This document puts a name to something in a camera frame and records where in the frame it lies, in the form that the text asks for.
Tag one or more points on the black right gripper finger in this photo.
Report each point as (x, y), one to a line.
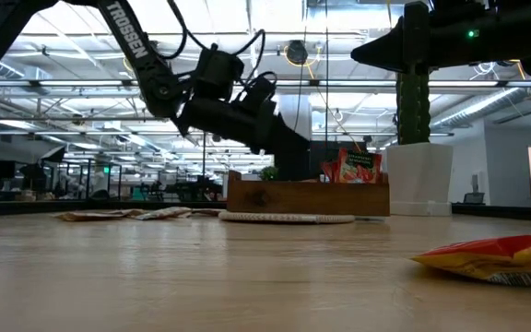
(399, 46)

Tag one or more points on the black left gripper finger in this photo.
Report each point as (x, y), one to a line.
(293, 157)

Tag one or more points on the red tea bag packet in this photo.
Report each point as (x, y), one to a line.
(329, 173)
(360, 173)

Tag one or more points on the brown wooden tea box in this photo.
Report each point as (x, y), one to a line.
(307, 198)

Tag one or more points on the orange tea bag packet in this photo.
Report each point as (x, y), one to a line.
(487, 263)

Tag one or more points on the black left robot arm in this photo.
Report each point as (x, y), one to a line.
(132, 46)

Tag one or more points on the small green plant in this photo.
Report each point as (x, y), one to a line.
(269, 174)

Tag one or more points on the green cactus plant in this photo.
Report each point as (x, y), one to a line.
(413, 110)

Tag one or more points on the white hexagonal planter pot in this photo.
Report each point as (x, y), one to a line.
(420, 180)

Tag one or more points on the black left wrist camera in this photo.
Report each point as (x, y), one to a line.
(260, 92)

